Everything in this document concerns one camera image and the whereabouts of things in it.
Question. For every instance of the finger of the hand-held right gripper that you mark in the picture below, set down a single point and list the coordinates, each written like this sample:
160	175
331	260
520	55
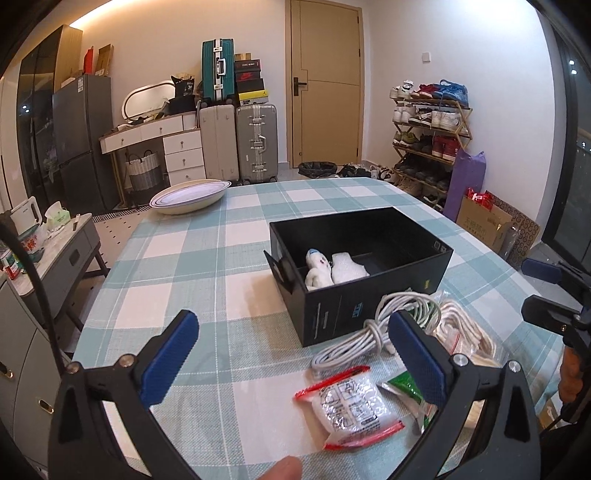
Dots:
542	314
540	270

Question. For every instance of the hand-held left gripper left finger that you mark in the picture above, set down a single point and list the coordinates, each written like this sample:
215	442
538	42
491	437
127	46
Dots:
171	355

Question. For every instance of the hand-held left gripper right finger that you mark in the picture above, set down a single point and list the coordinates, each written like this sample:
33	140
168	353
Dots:
415	355

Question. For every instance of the green medicine packet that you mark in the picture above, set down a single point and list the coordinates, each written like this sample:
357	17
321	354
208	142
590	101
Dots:
406	385

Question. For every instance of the red-edged silver packet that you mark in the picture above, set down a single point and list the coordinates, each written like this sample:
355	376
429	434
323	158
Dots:
351	406

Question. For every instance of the black cardboard box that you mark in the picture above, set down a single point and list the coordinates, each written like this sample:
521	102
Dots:
332	318

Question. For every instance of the person's right hand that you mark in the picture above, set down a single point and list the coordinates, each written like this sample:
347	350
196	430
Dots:
571	383

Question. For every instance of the person's left hand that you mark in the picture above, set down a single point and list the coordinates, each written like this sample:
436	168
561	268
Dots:
286	468

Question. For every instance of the patterned doormat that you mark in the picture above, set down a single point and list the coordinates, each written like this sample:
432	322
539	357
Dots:
526	235

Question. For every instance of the brown cardboard box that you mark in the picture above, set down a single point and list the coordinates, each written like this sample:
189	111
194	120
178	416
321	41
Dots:
482	226

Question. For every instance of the checkered teal tablecloth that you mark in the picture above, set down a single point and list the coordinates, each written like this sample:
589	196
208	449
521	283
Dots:
207	277

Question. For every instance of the red snack packets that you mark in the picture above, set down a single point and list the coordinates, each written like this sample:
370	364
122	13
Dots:
480	198

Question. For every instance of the purple rolled mat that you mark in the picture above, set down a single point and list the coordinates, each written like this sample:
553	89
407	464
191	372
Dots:
466	180

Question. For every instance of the white plush toy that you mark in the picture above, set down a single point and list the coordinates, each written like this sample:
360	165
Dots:
318	277

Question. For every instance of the grey side table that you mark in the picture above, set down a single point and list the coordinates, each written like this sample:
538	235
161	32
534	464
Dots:
69	258

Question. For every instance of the grey cabinet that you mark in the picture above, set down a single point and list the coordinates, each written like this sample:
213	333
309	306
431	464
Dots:
23	369

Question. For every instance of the gold shoe rack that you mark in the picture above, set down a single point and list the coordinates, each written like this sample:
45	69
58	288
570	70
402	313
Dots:
461	134

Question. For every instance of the white oval plate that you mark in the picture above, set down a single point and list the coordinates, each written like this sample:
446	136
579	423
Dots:
189	198

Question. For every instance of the green tissue box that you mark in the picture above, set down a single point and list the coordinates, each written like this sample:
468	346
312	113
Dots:
57	217

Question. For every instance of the woven laundry basket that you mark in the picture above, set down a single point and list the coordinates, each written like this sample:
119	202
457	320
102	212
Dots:
142	173

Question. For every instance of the red-label water bottle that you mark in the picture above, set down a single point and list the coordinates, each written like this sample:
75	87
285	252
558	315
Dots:
7	266

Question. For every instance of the rows of assorted shoes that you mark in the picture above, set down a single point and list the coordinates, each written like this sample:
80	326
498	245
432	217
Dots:
429	120

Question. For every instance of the group of scattered shoes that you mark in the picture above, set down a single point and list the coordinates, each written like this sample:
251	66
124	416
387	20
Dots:
364	171

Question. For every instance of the white countertop appliance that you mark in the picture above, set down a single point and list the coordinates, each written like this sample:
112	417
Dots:
25	217

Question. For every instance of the white dresser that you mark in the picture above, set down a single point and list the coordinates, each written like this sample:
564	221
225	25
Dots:
182	147

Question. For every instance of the black trash bin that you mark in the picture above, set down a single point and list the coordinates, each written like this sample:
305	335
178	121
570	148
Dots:
317	169

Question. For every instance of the beige suitcase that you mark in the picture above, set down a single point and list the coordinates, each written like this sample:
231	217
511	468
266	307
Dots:
218	143

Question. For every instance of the silver suitcase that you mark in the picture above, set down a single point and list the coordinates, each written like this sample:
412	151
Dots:
256	143

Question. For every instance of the dark grey fridge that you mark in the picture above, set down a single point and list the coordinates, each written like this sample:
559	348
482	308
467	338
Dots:
83	138

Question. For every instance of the beige wooden door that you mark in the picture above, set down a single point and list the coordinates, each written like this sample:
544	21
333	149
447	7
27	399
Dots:
323	115

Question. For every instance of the oval mirror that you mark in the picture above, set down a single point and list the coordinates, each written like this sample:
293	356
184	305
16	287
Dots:
143	99

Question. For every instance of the black paper bag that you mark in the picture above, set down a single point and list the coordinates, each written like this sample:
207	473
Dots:
183	90

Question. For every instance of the black yellow shoe box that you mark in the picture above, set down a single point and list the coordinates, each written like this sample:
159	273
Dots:
253	98

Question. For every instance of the tall black cabinet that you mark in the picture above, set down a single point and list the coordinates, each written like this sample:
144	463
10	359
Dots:
37	115

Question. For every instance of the plain black shoe box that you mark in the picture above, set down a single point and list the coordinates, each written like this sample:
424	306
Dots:
250	86

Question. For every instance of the teal suitcase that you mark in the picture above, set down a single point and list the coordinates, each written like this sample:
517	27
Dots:
217	69

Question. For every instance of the black shoe box red logo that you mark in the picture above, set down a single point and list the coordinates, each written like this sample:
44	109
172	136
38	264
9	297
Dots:
248	70

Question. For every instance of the brown paper bag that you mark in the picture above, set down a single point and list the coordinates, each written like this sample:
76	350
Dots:
105	60

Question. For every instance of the red paper bag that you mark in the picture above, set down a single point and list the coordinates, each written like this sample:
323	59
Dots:
88	60

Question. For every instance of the tan shoe box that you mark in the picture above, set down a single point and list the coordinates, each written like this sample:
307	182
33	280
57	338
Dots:
242	56

